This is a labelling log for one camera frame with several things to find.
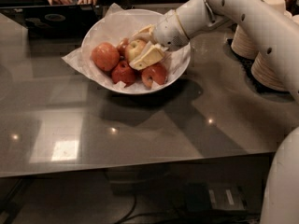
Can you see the back stack paper plates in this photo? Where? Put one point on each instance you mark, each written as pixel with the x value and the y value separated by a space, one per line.
pixel 242 45

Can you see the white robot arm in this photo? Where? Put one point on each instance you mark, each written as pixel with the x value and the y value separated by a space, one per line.
pixel 277 38

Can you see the red apple front right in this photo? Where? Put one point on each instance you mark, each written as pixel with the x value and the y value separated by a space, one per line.
pixel 155 73

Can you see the red apple front left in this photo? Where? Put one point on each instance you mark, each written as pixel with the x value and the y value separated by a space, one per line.
pixel 123 72

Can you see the white bowl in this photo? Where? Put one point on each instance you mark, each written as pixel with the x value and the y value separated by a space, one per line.
pixel 177 66

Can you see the yellow green apple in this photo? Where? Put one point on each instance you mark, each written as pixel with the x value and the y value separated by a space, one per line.
pixel 133 49

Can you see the front stack paper plates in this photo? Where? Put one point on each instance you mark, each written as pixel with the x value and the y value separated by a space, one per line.
pixel 262 71

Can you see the red apple far left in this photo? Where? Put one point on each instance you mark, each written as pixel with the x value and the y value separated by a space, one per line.
pixel 105 56

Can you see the white paper bowls stack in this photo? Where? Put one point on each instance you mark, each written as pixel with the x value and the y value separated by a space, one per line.
pixel 280 6

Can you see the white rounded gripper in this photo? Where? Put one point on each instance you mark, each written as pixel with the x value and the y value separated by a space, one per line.
pixel 169 32

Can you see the black mat under plates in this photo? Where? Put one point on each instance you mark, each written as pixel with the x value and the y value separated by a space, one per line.
pixel 258 86

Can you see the stack paper plates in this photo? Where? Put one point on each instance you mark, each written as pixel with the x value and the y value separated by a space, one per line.
pixel 242 45
pixel 262 71

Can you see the black laptop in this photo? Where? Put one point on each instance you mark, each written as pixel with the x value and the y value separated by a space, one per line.
pixel 60 21

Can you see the white paper liner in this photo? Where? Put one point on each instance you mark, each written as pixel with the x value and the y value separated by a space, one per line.
pixel 118 22

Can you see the dark red apple back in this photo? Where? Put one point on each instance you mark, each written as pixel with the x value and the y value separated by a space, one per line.
pixel 122 46

